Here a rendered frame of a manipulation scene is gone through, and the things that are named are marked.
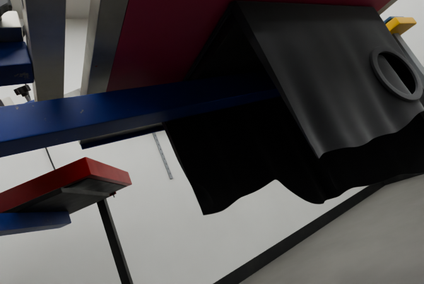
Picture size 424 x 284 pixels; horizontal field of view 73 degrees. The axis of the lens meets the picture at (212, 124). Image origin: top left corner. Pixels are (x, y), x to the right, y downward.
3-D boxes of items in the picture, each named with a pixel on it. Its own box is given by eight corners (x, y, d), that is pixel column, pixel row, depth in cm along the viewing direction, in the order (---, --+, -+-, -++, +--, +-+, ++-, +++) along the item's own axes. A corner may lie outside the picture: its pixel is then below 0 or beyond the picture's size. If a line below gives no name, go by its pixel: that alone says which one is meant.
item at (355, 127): (421, 142, 70) (345, 28, 80) (460, 128, 64) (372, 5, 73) (304, 212, 45) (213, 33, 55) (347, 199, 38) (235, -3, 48)
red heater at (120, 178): (66, 216, 183) (61, 198, 186) (133, 186, 187) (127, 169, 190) (-8, 220, 124) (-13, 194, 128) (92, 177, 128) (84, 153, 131)
